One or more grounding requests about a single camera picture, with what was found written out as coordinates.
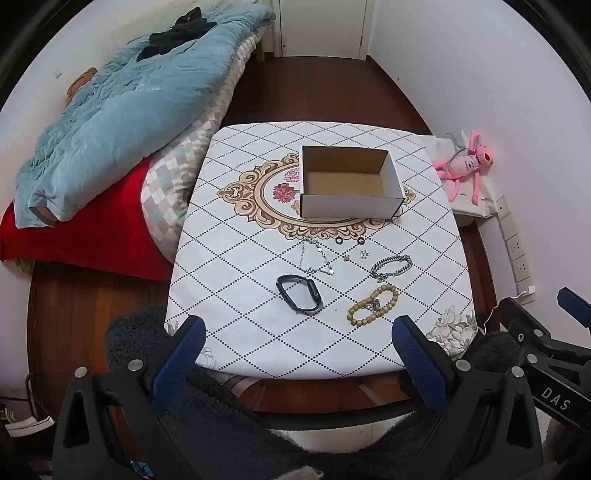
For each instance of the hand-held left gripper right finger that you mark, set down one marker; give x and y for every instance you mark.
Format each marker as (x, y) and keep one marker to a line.
(415, 360)

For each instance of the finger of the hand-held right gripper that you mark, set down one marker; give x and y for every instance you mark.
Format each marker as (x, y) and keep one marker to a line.
(524, 323)
(575, 302)

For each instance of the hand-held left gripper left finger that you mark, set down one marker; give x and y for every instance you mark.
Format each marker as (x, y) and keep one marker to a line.
(184, 350)

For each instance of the black smart band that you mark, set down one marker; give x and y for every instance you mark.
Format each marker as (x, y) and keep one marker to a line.
(315, 297)

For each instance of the cardboard box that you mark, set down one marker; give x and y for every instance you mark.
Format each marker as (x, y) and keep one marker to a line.
(344, 205)

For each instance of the white charger plug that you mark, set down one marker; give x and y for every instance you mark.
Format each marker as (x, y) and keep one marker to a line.
(528, 291)

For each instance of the red blanket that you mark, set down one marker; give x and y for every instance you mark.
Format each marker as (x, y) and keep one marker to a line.
(101, 230)

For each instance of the checkered bedsheet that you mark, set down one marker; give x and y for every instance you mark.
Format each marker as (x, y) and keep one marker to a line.
(178, 184)

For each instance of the pink plush toy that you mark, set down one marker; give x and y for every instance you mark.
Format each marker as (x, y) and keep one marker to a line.
(461, 166)

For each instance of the stack of books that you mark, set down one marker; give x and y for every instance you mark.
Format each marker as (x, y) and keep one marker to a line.
(32, 424)

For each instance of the light blue quilt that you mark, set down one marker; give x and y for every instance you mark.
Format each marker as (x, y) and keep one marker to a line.
(129, 115)

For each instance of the brown plush toy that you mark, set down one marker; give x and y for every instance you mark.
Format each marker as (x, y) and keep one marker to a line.
(78, 85)

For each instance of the wooden bed leg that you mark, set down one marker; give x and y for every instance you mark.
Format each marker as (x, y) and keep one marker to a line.
(260, 50)

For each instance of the black clothing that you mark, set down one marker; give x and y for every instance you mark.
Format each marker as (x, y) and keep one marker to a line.
(178, 32)

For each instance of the white door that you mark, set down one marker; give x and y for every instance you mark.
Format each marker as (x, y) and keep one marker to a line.
(318, 27)

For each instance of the white pillow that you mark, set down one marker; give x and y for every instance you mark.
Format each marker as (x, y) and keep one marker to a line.
(231, 3)

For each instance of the white wall socket row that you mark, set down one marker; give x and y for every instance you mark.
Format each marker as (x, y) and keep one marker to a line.
(516, 249)

